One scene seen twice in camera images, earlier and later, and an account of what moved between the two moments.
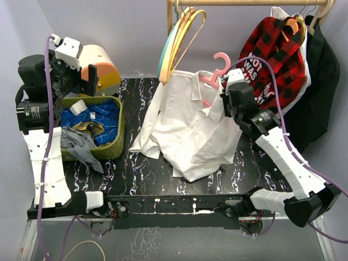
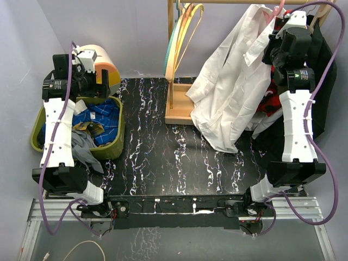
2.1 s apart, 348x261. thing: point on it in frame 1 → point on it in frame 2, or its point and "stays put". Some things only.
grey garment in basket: [82, 144] stays put
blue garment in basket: [105, 113] stays put
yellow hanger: [190, 19] → [191, 11]
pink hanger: [213, 80] → [277, 13]
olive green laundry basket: [112, 151] stays put
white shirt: [186, 128] → [234, 81]
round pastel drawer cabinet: [107, 73] stays put
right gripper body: [229, 111] → [273, 46]
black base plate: [172, 212] stays put
